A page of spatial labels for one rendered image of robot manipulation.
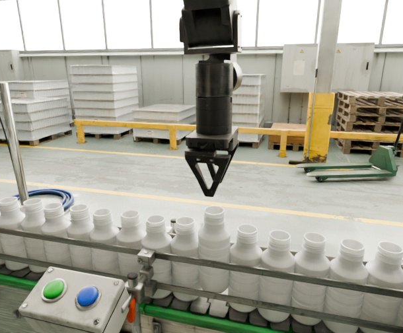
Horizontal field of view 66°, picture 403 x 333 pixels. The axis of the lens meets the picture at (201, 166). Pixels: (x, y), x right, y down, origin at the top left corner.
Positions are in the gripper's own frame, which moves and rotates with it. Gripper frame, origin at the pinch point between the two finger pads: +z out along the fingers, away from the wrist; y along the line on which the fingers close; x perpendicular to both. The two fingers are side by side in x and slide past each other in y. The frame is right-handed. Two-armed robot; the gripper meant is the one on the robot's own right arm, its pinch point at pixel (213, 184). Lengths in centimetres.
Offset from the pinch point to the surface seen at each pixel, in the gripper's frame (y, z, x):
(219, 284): -0.8, 19.3, -1.3
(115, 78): 539, 6, 330
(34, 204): 1.4, 8.8, 39.4
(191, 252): 0.1, 14.0, 4.1
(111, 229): 1.2, 12.2, 21.4
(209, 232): -0.6, 8.9, 0.6
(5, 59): 669, -40, 732
